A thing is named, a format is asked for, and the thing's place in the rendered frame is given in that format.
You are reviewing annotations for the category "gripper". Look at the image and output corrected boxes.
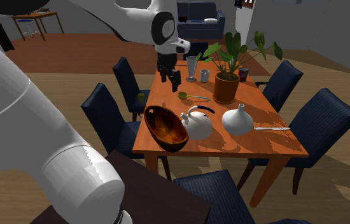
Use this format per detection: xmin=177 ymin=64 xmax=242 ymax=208
xmin=157 ymin=52 xmax=182 ymax=93

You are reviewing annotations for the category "yellow-green spoon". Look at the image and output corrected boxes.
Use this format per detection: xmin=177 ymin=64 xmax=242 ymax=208
xmin=177 ymin=91 xmax=211 ymax=102

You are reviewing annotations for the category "tall clear glass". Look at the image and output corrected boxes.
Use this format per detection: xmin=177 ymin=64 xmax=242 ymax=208
xmin=185 ymin=55 xmax=199 ymax=83

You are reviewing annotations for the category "grey cup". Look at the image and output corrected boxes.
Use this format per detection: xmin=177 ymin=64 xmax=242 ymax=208
xmin=199 ymin=69 xmax=211 ymax=83

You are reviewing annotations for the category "dark blue dining chair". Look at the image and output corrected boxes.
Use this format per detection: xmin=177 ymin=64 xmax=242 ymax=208
xmin=112 ymin=56 xmax=151 ymax=122
xmin=172 ymin=169 xmax=313 ymax=224
xmin=80 ymin=82 xmax=173 ymax=181
xmin=236 ymin=87 xmax=350 ymax=196
xmin=183 ymin=41 xmax=209 ymax=62
xmin=255 ymin=60 xmax=305 ymax=114

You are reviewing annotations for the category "brown wooden bowl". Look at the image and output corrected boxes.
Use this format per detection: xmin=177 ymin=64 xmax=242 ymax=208
xmin=143 ymin=105 xmax=190 ymax=153

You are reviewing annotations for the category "green plant in orange pot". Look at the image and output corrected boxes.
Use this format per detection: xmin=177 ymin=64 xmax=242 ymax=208
xmin=194 ymin=31 xmax=284 ymax=105

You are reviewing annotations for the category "dark blue sofa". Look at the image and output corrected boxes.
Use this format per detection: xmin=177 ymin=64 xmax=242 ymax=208
xmin=176 ymin=1 xmax=227 ymax=40

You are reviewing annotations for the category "dark red can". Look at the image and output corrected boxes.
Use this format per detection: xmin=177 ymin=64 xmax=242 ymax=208
xmin=238 ymin=67 xmax=250 ymax=83

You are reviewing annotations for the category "white round vase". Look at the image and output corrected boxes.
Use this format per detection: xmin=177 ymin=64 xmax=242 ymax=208
xmin=221 ymin=103 xmax=255 ymax=137

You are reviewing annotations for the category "orange wooden dining table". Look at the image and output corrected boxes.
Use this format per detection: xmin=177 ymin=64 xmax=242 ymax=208
xmin=132 ymin=60 xmax=310 ymax=208

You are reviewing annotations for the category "white table knife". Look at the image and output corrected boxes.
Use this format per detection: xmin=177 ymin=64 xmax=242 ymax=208
xmin=253 ymin=126 xmax=291 ymax=132

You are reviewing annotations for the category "wooden side table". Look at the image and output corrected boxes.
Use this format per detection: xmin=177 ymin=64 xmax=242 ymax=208
xmin=11 ymin=8 xmax=65 ymax=42

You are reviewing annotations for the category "black upright object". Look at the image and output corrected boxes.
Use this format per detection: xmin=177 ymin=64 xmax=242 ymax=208
xmin=0 ymin=22 xmax=16 ymax=53

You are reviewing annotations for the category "white kettle with blue handle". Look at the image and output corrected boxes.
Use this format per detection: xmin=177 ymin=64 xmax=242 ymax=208
xmin=179 ymin=105 xmax=216 ymax=141

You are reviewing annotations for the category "wall picture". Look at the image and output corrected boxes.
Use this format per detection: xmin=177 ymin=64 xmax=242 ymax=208
xmin=234 ymin=0 xmax=255 ymax=10

